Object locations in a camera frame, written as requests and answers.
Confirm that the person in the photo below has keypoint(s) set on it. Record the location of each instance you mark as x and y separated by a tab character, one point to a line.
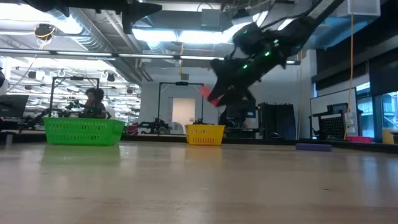
93	105

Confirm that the white ceiling unit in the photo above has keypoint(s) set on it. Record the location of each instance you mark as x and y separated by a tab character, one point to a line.
360	7

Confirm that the black computer monitor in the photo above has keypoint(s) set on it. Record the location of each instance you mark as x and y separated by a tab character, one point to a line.
12	105

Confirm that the orange studded block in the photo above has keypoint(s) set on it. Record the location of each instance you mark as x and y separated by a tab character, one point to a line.
205	92

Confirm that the black cabinet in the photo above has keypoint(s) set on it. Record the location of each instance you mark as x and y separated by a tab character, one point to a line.
276	121

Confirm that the yellow bin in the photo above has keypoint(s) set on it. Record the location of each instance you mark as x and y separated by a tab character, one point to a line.
388	137

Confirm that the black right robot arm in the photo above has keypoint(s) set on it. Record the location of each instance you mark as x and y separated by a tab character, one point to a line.
295	31

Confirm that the yellow plastic basket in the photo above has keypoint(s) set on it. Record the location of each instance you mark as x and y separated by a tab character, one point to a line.
205	135

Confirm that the purple long block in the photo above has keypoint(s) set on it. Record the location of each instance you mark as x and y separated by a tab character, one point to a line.
313	147

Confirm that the silver ventilation duct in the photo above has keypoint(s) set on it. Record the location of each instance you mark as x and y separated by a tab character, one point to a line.
93	34

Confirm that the green plastic basket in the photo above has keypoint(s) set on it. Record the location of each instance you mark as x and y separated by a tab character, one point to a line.
84	132

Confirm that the white board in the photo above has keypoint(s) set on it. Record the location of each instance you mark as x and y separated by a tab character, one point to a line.
329	99

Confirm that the long ceiling light strip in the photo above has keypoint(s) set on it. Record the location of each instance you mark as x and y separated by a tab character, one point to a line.
146	56

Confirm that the black perforated cart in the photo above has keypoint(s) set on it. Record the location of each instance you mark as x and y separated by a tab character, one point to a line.
332	126

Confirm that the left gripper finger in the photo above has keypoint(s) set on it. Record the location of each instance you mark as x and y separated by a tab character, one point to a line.
144	11

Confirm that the black aluminium table frame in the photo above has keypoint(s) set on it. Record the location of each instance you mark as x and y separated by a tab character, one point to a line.
264	141

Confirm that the pink bin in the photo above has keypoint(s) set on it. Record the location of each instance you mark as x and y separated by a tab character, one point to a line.
359	139

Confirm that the black background robot arm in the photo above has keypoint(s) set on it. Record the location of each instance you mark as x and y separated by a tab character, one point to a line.
40	119
152	126

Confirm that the white doorway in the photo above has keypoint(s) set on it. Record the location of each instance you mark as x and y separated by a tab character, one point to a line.
183	112

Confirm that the grey ceiling box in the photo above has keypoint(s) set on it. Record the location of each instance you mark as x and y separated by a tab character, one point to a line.
214	20

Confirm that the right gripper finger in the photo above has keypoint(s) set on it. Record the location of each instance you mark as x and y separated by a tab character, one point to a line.
233	100
222	91

